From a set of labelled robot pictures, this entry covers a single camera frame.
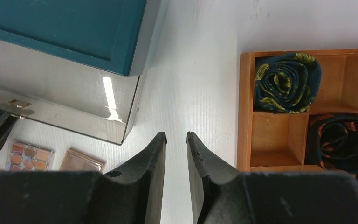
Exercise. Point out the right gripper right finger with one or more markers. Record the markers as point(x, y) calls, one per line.
point(221, 194)

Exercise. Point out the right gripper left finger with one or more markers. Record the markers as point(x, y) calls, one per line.
point(129, 194)

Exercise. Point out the warm tone eyeshadow palette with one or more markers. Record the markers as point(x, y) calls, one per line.
point(22, 156)

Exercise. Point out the brown square blush compact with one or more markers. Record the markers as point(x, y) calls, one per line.
point(75, 160)

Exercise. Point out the wooden compartment tray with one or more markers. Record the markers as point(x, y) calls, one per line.
point(277, 141)

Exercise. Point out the rolled dark orange tie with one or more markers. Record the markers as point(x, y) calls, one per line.
point(332, 142)

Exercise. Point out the rolled blue yellow tie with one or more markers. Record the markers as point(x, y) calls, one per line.
point(286, 83)

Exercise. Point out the teal drawer cabinet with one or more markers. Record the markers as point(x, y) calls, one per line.
point(118, 36)

